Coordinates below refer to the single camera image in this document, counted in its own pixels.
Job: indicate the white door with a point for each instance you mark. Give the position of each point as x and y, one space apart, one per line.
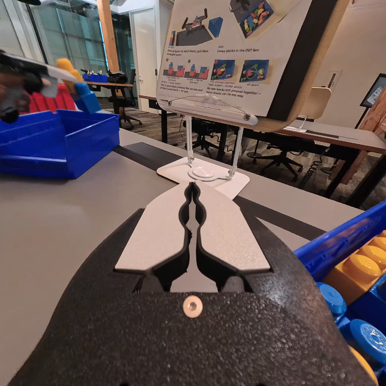
144 60

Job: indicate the black office chair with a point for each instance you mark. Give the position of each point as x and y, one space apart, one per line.
208 129
125 101
280 150

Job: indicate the wooden desk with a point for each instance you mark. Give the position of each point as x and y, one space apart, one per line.
346 137
120 85

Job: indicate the printed instruction sheet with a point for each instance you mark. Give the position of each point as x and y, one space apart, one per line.
277 36

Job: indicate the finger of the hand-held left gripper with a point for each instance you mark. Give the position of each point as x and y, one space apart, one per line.
57 71
49 87

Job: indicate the blue plastic bin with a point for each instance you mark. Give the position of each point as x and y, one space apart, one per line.
340 238
90 144

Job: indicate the framed sign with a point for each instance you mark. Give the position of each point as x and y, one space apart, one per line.
374 93

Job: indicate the person's left hand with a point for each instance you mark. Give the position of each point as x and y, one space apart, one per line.
12 90

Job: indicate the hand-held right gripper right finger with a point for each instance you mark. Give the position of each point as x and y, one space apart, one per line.
232 241

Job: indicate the blue two-stud block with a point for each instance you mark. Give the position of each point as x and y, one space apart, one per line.
90 102

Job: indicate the red plastic bin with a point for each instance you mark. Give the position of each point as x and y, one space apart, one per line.
54 101

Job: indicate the black backing board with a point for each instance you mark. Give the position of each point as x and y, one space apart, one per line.
301 60

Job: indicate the yellow one-stud block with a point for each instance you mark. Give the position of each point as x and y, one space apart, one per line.
64 64

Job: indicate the pile of mega blocks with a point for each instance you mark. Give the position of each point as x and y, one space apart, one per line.
362 265

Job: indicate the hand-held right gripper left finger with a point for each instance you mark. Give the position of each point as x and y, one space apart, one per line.
153 238

